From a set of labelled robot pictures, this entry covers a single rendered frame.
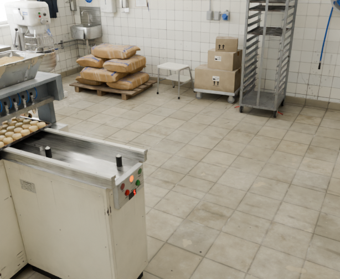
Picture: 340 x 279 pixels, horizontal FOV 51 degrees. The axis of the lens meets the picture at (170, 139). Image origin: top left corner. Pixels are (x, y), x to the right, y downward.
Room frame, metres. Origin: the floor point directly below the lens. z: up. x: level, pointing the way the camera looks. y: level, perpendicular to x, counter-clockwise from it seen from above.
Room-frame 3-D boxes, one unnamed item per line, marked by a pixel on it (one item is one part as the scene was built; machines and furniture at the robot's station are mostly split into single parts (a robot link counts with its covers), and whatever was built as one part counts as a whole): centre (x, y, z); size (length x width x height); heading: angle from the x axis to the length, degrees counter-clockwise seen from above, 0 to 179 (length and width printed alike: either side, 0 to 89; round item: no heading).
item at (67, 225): (1.72, 0.53, 0.45); 0.70 x 0.34 x 0.90; 63
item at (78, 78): (5.85, 1.16, 0.19); 0.72 x 0.42 x 0.15; 152
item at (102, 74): (5.53, 1.01, 0.32); 0.72 x 0.42 x 0.17; 64
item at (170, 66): (5.44, -0.11, 0.23); 0.45 x 0.45 x 0.46; 52
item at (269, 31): (4.65, -1.28, 1.05); 0.60 x 0.40 x 0.01; 153
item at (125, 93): (5.71, 0.90, 0.06); 1.20 x 0.80 x 0.11; 62
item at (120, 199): (1.55, 0.21, 0.77); 0.24 x 0.04 x 0.14; 153
